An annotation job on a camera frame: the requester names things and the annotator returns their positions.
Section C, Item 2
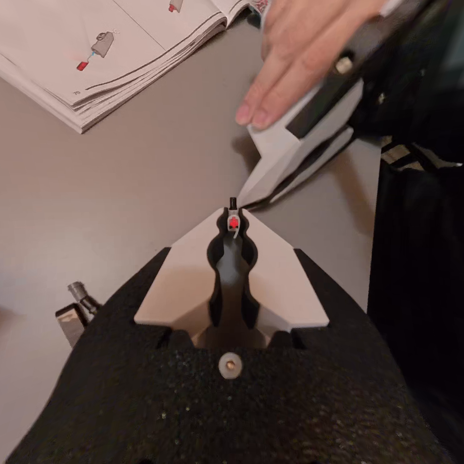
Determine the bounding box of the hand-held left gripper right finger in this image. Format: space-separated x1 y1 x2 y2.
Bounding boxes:
236 207 331 333

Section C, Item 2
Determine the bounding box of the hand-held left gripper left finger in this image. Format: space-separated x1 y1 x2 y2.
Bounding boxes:
133 207 233 341

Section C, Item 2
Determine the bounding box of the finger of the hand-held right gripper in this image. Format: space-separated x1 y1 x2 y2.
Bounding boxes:
237 78 365 207
249 126 355 211

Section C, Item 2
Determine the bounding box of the grey toy connector brick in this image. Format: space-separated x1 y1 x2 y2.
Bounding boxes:
226 208 242 240

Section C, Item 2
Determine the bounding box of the grey desk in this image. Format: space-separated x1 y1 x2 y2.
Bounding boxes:
0 14 382 463

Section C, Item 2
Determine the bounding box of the person's right hand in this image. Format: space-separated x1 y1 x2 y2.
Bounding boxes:
235 0 393 130

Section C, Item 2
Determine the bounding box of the black and grey toy part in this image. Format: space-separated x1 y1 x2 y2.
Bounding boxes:
55 281 103 349

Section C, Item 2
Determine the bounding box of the person's dark clothing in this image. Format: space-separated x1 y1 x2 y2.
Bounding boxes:
366 138 464 403

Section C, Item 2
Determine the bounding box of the instruction booklet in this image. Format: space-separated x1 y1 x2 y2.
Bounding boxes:
0 0 271 135

